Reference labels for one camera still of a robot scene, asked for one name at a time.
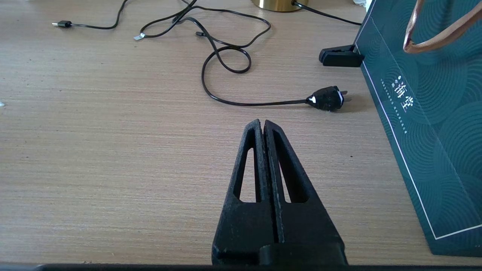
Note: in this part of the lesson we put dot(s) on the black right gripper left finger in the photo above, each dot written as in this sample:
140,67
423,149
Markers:
241,226

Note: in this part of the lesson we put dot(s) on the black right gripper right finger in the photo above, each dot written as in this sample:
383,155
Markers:
308,226

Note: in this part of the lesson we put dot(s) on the black clip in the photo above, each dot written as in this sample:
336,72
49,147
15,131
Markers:
339,56

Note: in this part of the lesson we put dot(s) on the brass desk lamp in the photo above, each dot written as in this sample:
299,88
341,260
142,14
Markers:
278,4

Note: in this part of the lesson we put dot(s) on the crumpled white tissue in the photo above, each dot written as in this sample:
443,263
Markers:
360,2

